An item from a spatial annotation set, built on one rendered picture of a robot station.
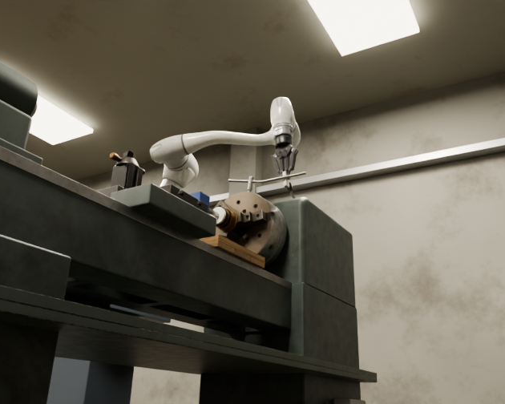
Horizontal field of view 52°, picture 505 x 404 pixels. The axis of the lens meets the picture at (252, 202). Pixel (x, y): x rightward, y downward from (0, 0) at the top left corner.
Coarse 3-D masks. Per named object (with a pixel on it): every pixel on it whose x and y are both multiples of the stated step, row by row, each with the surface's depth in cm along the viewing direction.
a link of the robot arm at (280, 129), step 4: (280, 124) 228; (284, 124) 227; (288, 124) 228; (276, 128) 228; (280, 128) 227; (284, 128) 227; (288, 128) 227; (292, 128) 230; (276, 132) 228; (280, 132) 227; (284, 132) 226; (288, 132) 226; (292, 132) 229; (276, 136) 228; (292, 136) 229
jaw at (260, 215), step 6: (240, 216) 202; (246, 216) 203; (252, 216) 204; (258, 216) 203; (264, 216) 203; (270, 216) 205; (240, 222) 202; (246, 222) 203; (252, 222) 204; (258, 222) 204; (264, 222) 205
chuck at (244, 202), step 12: (240, 192) 217; (252, 192) 213; (228, 204) 218; (240, 204) 214; (252, 204) 211; (264, 204) 208; (276, 216) 208; (216, 228) 217; (240, 228) 220; (252, 228) 207; (264, 228) 204; (276, 228) 205; (240, 240) 208; (252, 240) 205; (264, 240) 202; (276, 240) 206; (264, 252) 204
